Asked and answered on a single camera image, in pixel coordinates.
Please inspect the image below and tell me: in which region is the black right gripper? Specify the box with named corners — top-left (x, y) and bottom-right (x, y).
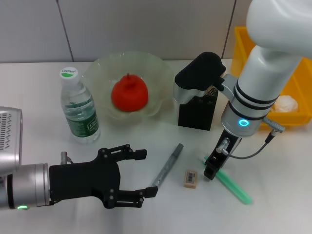
top-left (203, 130), bottom-right (242, 181)

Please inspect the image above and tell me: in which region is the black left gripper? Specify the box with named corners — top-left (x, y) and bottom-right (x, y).
top-left (48, 144), bottom-right (158, 209)

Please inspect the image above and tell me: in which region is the mint green pen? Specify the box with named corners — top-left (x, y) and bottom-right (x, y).
top-left (199, 156), bottom-right (253, 206)

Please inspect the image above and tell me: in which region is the orange toy fruit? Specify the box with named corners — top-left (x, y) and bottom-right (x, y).
top-left (111, 73), bottom-right (149, 112)

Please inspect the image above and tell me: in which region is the clear water bottle green label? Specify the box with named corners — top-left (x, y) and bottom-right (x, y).
top-left (59, 66), bottom-right (101, 144)

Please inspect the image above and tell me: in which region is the white paper ball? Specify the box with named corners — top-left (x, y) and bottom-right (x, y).
top-left (270, 95), bottom-right (300, 113)

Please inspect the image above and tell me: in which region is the beige eraser with barcode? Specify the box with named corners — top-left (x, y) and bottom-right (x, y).
top-left (183, 169), bottom-right (198, 189)

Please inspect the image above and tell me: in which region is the grey marker pen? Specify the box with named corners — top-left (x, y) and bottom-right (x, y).
top-left (151, 143), bottom-right (184, 189)

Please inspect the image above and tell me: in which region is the black mesh pen holder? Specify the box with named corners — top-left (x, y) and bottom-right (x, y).
top-left (177, 87), bottom-right (219, 132)

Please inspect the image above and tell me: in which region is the green glass fruit plate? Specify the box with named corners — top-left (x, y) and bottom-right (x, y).
top-left (81, 50), bottom-right (176, 121)

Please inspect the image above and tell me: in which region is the yellow plastic bin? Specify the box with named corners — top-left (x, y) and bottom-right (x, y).
top-left (231, 26), bottom-right (312, 130)

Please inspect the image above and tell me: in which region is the right wrist cable with connector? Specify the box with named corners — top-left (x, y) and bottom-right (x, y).
top-left (216, 117), bottom-right (286, 159)

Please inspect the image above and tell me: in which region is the left wrist silver cable connector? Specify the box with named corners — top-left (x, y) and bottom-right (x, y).
top-left (60, 151), bottom-right (75, 165)

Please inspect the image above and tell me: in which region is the right wrist camera housing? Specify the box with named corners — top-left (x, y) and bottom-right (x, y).
top-left (172, 52), bottom-right (237, 105)

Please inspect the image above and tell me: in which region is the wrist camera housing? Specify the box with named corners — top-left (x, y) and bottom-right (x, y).
top-left (0, 106), bottom-right (24, 176)
top-left (172, 52), bottom-right (237, 105)

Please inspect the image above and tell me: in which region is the left wrist camera housing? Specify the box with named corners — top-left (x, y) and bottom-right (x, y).
top-left (0, 106), bottom-right (24, 176)

